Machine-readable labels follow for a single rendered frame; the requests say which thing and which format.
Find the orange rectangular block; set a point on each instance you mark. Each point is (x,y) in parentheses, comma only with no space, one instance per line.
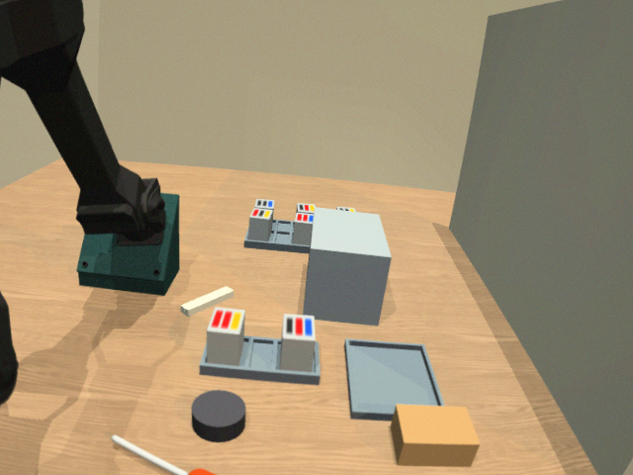
(433,436)

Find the dark grey short cylinder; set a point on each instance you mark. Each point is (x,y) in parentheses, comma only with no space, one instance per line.
(218,416)

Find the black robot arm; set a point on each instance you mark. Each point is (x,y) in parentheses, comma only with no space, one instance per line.
(39,43)

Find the grey flat panel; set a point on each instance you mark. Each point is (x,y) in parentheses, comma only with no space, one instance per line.
(544,206)

